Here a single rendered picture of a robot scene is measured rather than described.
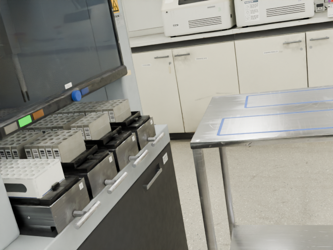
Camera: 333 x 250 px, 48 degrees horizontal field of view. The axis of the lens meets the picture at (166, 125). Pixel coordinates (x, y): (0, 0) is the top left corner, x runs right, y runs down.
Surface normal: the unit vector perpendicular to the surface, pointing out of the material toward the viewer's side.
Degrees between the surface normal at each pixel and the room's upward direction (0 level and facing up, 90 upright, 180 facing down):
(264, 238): 0
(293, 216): 0
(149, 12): 90
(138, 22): 90
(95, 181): 90
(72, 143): 90
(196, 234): 0
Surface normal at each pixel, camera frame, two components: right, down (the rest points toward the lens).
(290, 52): -0.36, 0.34
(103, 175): 0.93, -0.04
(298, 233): -0.16, -0.94
